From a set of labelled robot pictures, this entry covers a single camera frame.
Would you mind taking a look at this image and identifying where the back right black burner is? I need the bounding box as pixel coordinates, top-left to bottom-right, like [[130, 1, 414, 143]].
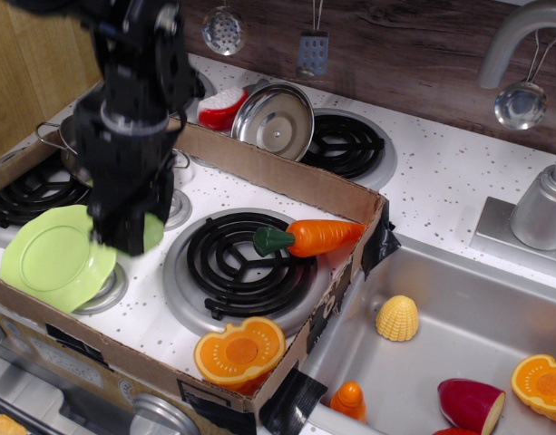
[[301, 109, 397, 190]]

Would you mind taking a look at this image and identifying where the brown cardboard fence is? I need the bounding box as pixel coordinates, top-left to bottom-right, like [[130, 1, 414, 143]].
[[0, 125, 395, 434]]

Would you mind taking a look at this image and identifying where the yellow toy at bottom left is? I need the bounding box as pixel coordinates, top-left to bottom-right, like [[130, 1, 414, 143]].
[[0, 414, 27, 435]]

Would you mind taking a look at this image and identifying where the red toy sweet potato half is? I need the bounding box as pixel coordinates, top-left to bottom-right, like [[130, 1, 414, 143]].
[[437, 379, 506, 434]]

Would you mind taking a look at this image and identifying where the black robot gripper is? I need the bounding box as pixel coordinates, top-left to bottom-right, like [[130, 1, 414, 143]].
[[72, 97, 181, 257]]

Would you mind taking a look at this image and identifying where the grey stove knob under plate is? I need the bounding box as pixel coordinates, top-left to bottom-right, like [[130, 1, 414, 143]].
[[73, 263, 129, 315]]

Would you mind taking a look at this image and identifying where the orange toy carrot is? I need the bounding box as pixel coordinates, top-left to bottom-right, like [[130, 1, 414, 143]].
[[253, 219, 366, 257]]

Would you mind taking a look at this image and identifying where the light green toy broccoli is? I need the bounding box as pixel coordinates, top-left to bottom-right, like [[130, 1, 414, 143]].
[[142, 213, 164, 253]]

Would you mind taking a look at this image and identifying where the stainless steel pot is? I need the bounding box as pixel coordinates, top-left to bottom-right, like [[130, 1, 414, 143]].
[[42, 116, 183, 189]]

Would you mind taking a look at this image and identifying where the hanging steel ladle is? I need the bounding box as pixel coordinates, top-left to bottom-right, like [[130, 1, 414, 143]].
[[494, 30, 556, 131]]

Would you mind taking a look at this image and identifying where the grey sink basin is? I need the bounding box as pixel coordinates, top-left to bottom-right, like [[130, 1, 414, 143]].
[[303, 237, 556, 434]]

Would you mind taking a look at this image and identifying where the small orange toy bottle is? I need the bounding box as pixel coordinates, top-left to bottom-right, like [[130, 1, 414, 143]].
[[329, 381, 367, 423]]

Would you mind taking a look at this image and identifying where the grey oven knob front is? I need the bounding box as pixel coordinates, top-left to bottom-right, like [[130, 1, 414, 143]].
[[129, 393, 200, 435]]

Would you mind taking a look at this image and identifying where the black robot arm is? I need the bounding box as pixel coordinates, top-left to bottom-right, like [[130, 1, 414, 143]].
[[12, 1, 194, 256]]

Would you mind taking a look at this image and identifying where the yellow toy corn piece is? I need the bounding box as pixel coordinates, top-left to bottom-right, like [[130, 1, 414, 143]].
[[376, 295, 419, 342]]

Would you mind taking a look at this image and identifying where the steel pot lid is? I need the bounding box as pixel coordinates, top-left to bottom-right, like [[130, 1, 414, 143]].
[[230, 82, 315, 161]]

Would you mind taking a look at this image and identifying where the orange pumpkin half in sink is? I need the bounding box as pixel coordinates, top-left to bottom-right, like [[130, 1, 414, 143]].
[[511, 353, 556, 421]]

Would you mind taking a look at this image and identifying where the front right black burner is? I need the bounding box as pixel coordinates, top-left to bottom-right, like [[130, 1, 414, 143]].
[[162, 208, 331, 337]]

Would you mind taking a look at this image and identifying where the hanging steel skimmer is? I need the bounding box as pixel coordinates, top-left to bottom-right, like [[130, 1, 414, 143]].
[[201, 1, 247, 56]]

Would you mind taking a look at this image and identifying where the red toy piece bottom edge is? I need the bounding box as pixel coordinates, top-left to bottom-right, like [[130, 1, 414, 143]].
[[433, 427, 479, 435]]

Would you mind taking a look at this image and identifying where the hanging steel spatula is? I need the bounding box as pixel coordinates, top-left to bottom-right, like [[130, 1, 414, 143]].
[[296, 1, 329, 78]]

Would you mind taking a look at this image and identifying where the grey toy faucet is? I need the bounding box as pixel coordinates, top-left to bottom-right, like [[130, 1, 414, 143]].
[[468, 0, 556, 276]]

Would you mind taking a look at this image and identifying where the light green plastic plate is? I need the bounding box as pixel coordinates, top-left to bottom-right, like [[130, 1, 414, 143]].
[[0, 205, 117, 314]]

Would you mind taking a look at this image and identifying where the front left black burner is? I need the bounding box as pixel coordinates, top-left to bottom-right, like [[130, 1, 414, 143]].
[[0, 152, 90, 247]]

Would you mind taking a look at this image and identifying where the grey stove knob centre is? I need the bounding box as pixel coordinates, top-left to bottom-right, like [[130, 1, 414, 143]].
[[164, 188, 192, 231]]

